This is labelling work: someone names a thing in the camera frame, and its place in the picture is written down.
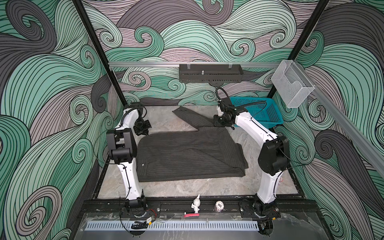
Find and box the black perforated wall tray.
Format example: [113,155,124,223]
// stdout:
[179,64,244,87]

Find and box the aluminium rail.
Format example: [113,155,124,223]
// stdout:
[298,64,384,176]
[108,61,280,69]

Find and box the aluminium right rail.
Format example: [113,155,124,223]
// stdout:
[298,64,384,176]

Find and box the small white patterned jar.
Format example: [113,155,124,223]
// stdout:
[214,201,224,213]

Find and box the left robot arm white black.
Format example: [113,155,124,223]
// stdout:
[106,102,151,213]

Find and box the aluminium back rail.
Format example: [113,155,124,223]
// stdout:
[108,61,280,69]

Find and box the dark pinstriped long sleeve shirt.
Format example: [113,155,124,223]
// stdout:
[136,107,249,182]

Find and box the pink flat base piece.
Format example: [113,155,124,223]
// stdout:
[184,213,200,218]

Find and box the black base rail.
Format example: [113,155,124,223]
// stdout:
[81,196,319,220]

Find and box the white slotted cable duct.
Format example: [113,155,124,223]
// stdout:
[84,220,259,232]

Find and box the teal plastic basket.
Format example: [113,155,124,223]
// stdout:
[230,97,284,129]

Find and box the white rabbit figurine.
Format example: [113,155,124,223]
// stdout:
[191,195,201,213]

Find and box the clear acrylic wall holder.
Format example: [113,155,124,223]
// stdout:
[271,60,315,109]

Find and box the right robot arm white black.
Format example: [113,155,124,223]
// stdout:
[214,97,290,215]

